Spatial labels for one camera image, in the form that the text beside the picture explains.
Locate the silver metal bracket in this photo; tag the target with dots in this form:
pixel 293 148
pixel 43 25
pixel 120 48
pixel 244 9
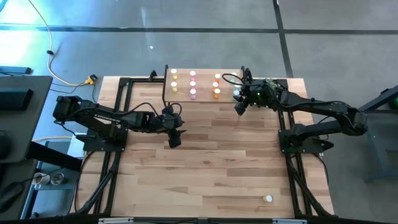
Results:
pixel 115 221
pixel 289 221

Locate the dark flat device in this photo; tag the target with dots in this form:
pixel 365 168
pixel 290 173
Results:
pixel 15 70

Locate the black keyboard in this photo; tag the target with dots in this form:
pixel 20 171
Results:
pixel 15 99

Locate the green ball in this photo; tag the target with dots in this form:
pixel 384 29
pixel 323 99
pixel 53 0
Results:
pixel 395 102

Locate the white paper cup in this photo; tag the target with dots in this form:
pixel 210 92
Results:
pixel 42 178

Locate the green potted plant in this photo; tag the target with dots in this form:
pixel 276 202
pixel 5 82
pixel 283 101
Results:
pixel 271 81

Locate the black desk beam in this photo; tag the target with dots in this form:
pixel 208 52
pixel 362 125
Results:
pixel 56 155

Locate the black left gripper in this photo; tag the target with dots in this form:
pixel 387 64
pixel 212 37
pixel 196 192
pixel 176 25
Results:
pixel 172 124

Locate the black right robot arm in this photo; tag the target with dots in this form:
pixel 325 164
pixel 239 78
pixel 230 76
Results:
pixel 326 107

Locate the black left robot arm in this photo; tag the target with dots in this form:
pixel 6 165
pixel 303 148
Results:
pixel 105 113

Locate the wooden shelf black legs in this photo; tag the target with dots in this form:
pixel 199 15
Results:
pixel 203 84

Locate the dark desk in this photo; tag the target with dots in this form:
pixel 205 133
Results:
pixel 25 124

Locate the black metal table frame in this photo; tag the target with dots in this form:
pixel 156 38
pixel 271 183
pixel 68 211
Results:
pixel 141 80

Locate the grey metal stand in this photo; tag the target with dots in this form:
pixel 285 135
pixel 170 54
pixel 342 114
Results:
pixel 371 140

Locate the white box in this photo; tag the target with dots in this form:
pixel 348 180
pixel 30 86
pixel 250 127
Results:
pixel 74 149

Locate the black frame bracket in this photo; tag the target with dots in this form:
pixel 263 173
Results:
pixel 152 74
pixel 247 72

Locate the clear glass cup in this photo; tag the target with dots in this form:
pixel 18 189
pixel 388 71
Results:
pixel 57 178

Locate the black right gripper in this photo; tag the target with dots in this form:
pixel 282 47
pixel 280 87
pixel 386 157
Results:
pixel 259 93

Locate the pink medicine bottle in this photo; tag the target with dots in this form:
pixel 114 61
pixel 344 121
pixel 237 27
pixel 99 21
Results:
pixel 192 73
pixel 192 92
pixel 192 84

